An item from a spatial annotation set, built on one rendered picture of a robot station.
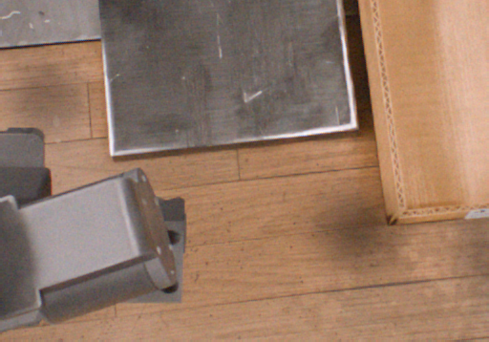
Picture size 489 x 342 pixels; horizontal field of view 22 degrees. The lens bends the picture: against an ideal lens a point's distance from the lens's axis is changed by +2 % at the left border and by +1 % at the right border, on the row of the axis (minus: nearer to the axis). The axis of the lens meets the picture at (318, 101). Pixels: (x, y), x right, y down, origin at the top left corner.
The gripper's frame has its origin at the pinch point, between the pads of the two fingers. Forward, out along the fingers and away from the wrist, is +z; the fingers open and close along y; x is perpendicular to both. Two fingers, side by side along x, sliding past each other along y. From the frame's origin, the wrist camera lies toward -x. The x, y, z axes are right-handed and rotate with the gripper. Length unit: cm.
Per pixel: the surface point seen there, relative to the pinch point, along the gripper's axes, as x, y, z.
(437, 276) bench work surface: -27.7, -8.7, 5.7
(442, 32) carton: -28.6, 6.7, 13.5
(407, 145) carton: -25.9, -0.7, 9.6
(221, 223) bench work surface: -12.9, -5.9, 8.1
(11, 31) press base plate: 1.6, 5.7, 15.4
